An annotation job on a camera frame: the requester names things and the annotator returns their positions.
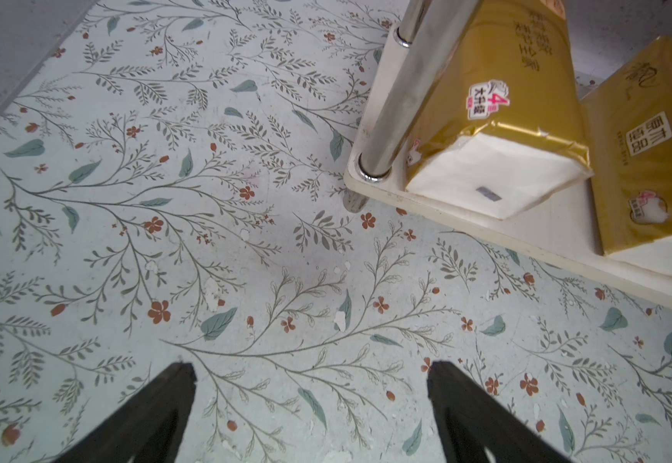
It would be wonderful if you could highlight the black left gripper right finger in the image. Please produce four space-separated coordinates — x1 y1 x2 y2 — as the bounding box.
427 361 567 462

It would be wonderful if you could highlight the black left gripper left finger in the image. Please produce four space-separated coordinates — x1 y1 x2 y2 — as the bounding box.
56 363 197 462

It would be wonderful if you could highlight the white two-tier shelf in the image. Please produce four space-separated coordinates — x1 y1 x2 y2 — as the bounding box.
345 1 672 309

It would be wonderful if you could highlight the gold tissue pack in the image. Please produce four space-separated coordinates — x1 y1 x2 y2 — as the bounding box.
405 0 593 220
582 36 672 277

